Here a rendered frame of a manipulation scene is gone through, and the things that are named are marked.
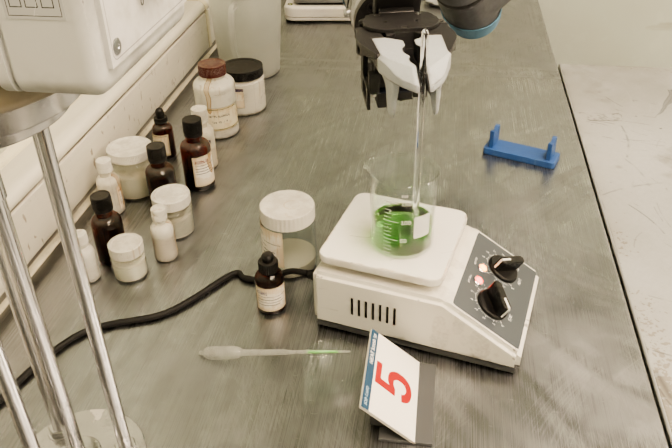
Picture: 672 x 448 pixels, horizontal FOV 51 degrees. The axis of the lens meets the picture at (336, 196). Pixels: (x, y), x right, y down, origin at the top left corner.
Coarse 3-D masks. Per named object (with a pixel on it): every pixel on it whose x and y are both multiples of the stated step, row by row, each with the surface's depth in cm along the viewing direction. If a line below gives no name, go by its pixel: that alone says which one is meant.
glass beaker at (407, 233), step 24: (384, 168) 66; (408, 168) 66; (432, 168) 64; (384, 192) 62; (408, 192) 61; (432, 192) 62; (384, 216) 63; (408, 216) 62; (432, 216) 64; (384, 240) 65; (408, 240) 64; (432, 240) 66
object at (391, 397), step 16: (384, 352) 63; (400, 352) 65; (384, 368) 62; (400, 368) 63; (384, 384) 60; (400, 384) 62; (384, 400) 59; (400, 400) 60; (384, 416) 58; (400, 416) 59
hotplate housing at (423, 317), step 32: (320, 288) 67; (352, 288) 66; (384, 288) 65; (416, 288) 64; (448, 288) 65; (320, 320) 70; (352, 320) 68; (384, 320) 66; (416, 320) 65; (448, 320) 64; (448, 352) 66; (480, 352) 64; (512, 352) 63
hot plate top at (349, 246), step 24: (360, 216) 71; (456, 216) 71; (336, 240) 68; (360, 240) 68; (456, 240) 68; (336, 264) 66; (360, 264) 65; (384, 264) 65; (408, 264) 65; (432, 264) 64
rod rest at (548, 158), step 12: (492, 132) 98; (492, 144) 99; (504, 144) 100; (516, 144) 100; (552, 144) 94; (504, 156) 98; (516, 156) 97; (528, 156) 97; (540, 156) 97; (552, 156) 96; (552, 168) 95
